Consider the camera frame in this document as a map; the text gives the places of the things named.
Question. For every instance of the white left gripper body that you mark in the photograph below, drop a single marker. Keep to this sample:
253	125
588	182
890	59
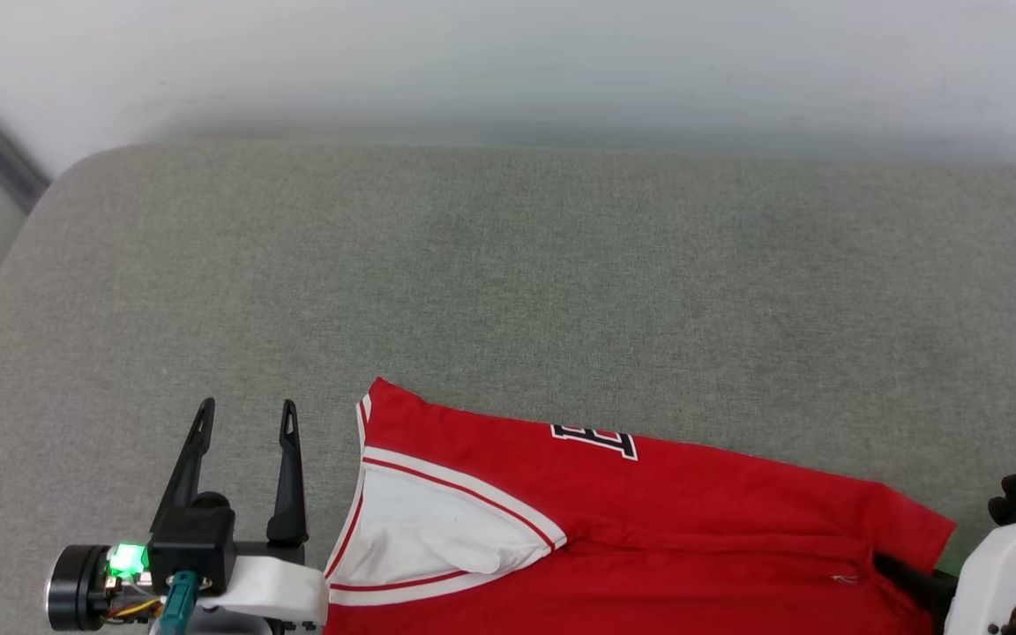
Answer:
274	586

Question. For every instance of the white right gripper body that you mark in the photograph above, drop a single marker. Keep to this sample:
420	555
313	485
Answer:
984	582

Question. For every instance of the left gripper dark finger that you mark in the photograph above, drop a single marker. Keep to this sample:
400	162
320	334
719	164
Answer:
190	467
288	494

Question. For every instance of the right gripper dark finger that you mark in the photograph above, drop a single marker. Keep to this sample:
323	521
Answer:
922	584

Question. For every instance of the red and white jersey garment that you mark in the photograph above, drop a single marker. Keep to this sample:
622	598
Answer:
693	529

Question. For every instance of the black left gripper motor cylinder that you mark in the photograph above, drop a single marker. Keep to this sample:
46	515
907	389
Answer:
76	586

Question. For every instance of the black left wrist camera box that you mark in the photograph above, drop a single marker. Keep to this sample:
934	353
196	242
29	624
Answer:
195	538

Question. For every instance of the teal left camera plug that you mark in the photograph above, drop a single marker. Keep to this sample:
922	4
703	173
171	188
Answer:
177	604

